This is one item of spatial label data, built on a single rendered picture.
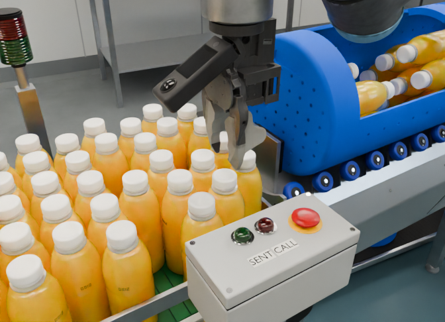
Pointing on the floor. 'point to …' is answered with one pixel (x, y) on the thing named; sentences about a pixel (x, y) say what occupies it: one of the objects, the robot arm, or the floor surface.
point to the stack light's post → (33, 115)
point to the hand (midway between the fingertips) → (222, 154)
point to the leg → (437, 253)
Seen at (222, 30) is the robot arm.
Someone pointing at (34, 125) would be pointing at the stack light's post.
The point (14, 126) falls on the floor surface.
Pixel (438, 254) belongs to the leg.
